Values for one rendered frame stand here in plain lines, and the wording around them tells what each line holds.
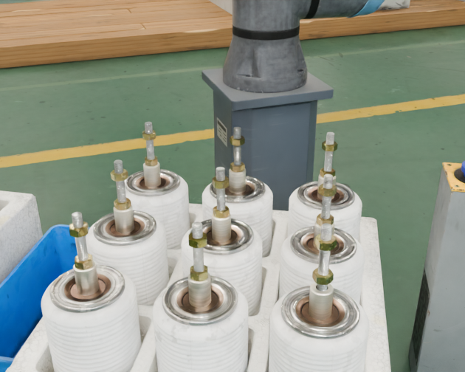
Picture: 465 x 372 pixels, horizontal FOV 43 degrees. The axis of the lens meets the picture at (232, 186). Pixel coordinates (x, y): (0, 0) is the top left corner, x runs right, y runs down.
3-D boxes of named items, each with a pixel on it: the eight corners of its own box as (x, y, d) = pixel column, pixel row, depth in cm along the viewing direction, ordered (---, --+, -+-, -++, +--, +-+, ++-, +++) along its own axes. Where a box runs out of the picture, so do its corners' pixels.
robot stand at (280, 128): (205, 207, 125) (201, 70, 111) (286, 193, 130) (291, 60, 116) (233, 255, 109) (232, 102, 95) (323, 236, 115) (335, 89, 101)
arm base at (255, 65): (212, 71, 110) (211, 18, 105) (286, 63, 114) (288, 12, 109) (238, 97, 97) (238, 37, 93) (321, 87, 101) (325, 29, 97)
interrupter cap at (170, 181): (119, 178, 83) (119, 174, 82) (170, 169, 85) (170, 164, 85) (133, 203, 77) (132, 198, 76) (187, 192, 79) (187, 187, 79)
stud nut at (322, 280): (311, 283, 54) (311, 276, 54) (313, 272, 56) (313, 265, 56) (332, 286, 54) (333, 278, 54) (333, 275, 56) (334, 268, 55)
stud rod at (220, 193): (221, 229, 68) (220, 170, 64) (215, 226, 68) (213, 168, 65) (227, 226, 68) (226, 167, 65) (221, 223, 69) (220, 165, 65)
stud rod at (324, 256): (315, 295, 55) (320, 227, 52) (317, 288, 56) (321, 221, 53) (326, 297, 55) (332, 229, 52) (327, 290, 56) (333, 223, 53)
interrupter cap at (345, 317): (272, 294, 60) (272, 289, 59) (343, 286, 61) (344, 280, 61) (292, 346, 53) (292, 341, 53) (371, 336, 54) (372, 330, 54)
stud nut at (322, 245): (313, 249, 53) (314, 241, 52) (315, 239, 54) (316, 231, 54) (335, 252, 52) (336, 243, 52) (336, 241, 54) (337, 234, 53)
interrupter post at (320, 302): (304, 308, 58) (305, 280, 56) (327, 305, 58) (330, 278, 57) (311, 324, 56) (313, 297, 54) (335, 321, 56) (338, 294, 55)
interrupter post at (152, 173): (142, 183, 82) (140, 162, 80) (159, 179, 82) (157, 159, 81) (147, 190, 80) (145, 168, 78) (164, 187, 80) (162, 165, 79)
